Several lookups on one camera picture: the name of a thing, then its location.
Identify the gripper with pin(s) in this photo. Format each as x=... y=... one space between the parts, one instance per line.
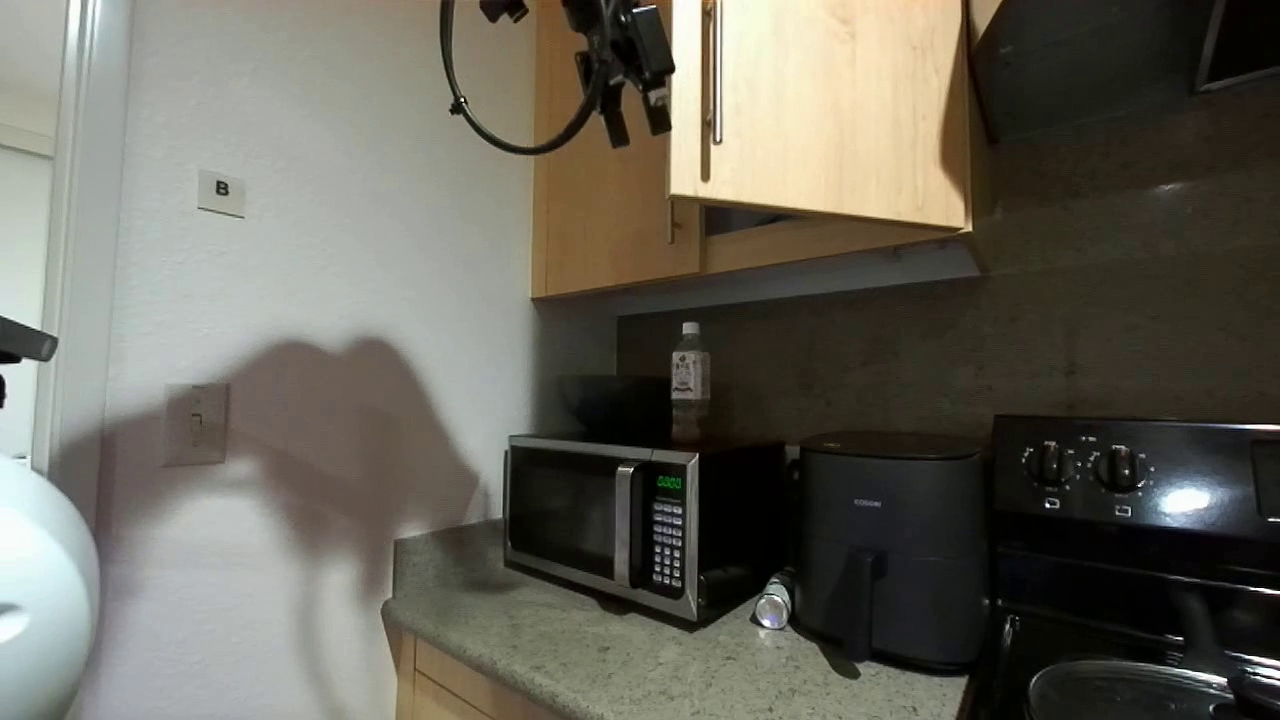
x=598 y=22

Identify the wooden cabinet door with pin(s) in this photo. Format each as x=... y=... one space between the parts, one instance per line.
x=830 y=110

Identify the microwave door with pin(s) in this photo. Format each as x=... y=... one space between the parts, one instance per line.
x=565 y=510

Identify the clear plastic bottle white cap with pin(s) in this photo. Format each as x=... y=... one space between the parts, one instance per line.
x=690 y=380

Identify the black bowl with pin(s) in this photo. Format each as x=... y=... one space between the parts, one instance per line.
x=612 y=405

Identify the black and silver microwave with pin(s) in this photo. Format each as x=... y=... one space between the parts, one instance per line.
x=730 y=520

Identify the black range hood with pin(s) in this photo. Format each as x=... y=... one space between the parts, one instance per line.
x=1080 y=60

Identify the dark grey air fryer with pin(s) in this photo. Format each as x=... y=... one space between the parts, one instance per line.
x=890 y=540

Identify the silver flashlight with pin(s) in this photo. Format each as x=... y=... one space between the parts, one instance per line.
x=774 y=605

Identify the black stove knob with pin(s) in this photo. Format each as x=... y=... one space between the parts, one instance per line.
x=1051 y=465
x=1119 y=468

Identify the wooden counter drawer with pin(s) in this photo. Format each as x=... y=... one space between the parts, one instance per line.
x=450 y=690

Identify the black stove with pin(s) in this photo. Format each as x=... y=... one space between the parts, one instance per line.
x=1120 y=560

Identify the pan with glass lid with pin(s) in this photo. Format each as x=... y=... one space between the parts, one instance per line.
x=1120 y=695

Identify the wooden wall cabinet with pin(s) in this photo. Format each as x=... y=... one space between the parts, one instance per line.
x=600 y=220

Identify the white wall label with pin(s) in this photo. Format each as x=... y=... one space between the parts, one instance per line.
x=221 y=193

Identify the wall light switch plate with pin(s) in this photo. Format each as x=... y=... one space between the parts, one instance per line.
x=196 y=425

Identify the white door frame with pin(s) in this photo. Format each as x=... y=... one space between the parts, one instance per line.
x=75 y=250

